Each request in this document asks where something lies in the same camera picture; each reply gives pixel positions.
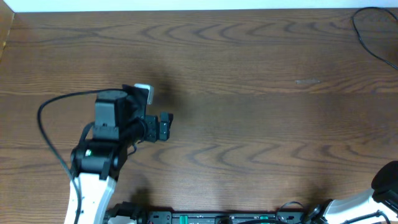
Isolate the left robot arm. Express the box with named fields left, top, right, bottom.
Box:
left=65, top=84, right=174, bottom=223

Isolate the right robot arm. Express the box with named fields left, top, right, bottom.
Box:
left=303, top=161, right=397, bottom=224

